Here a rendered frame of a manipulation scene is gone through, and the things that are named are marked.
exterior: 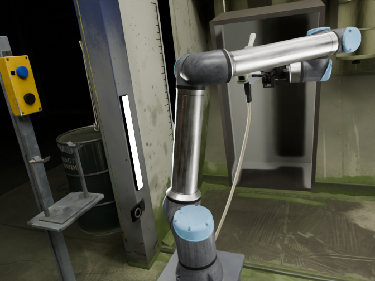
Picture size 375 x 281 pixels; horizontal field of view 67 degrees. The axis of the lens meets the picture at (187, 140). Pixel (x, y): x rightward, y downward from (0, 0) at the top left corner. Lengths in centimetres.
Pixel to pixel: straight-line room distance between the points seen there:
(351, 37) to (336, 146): 195
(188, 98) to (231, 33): 110
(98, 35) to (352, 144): 241
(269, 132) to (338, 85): 118
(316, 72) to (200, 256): 89
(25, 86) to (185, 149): 80
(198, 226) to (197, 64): 56
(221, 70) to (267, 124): 140
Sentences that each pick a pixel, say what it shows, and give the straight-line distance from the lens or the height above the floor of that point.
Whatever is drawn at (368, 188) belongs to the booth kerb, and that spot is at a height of 13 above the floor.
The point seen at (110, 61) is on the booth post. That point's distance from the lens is 175.
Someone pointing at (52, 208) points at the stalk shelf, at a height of 79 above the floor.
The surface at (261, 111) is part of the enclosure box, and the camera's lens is 227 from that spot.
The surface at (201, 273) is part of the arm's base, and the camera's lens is 116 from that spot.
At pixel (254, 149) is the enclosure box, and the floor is 65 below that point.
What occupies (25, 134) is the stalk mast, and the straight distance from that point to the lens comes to 157.
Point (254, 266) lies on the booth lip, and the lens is 219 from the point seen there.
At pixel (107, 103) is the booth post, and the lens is 182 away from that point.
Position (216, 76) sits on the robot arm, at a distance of 97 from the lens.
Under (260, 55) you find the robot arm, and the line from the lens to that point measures 104.
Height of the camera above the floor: 150
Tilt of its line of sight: 18 degrees down
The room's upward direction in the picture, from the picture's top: 6 degrees counter-clockwise
